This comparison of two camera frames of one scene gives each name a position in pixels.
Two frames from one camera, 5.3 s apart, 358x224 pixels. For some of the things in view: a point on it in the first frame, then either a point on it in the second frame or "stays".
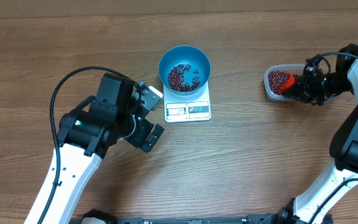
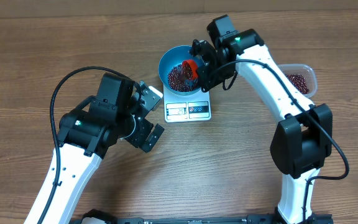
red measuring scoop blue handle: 289,83 -> 194,68
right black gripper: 305,91 -> 206,81
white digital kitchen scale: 194,107 stays
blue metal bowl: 192,56 stays
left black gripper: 139,139 stays
